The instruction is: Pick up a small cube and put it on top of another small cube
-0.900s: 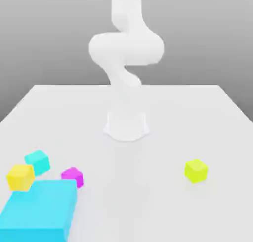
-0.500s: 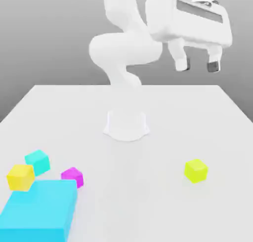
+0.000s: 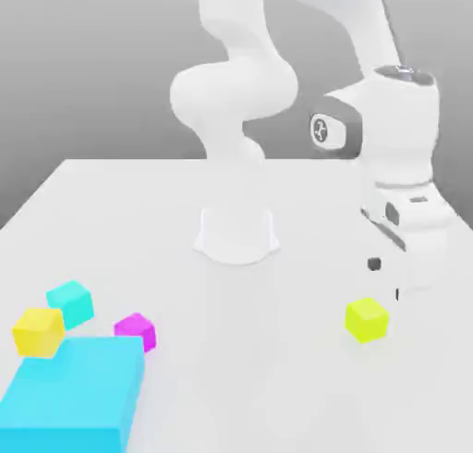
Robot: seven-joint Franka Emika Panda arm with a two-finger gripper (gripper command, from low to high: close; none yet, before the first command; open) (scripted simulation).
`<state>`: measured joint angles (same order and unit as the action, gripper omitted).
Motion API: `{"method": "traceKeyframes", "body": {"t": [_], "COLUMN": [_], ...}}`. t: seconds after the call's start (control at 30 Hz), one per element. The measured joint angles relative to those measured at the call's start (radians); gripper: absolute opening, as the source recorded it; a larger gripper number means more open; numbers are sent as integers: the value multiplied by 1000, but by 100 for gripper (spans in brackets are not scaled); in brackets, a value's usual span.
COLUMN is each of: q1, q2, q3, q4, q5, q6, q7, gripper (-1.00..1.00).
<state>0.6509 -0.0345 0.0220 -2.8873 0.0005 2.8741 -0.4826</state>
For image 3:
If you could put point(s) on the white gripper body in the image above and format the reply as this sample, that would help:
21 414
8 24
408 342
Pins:
425 240

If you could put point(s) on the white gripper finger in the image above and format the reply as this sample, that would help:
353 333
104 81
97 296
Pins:
374 263
415 275

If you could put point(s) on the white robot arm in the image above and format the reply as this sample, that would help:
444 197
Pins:
236 90

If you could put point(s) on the small lime cube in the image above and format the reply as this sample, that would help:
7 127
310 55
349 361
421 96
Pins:
366 320

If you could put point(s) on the small magenta cube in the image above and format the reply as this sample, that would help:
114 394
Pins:
138 329

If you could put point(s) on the small turquoise cube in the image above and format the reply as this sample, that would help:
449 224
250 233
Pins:
72 301

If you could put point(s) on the small yellow cube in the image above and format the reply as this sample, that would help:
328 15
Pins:
37 333

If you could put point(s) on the large cyan box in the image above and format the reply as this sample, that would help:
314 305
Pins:
70 394

